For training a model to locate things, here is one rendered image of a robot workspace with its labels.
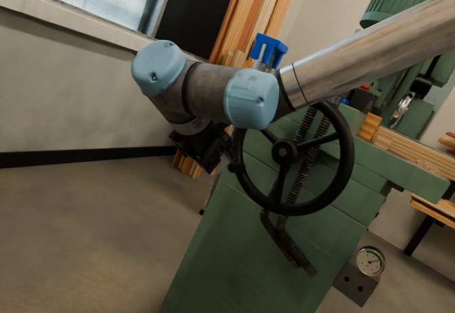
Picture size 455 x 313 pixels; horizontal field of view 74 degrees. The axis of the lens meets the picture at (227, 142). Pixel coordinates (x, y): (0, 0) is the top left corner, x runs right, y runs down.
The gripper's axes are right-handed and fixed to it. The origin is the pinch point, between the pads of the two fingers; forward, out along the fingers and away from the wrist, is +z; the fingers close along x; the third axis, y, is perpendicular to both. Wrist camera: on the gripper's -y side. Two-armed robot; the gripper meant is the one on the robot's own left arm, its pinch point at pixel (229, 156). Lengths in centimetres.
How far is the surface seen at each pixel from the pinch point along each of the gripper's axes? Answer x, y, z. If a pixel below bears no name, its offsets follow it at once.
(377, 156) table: 25.4, -23.3, 13.8
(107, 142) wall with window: -124, 18, 92
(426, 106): 28, -55, 32
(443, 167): 39, -35, 25
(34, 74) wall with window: -121, 13, 25
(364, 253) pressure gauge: 34.0, -2.3, 18.7
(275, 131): -1.7, -17.6, 17.1
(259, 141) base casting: -4.8, -13.1, 19.7
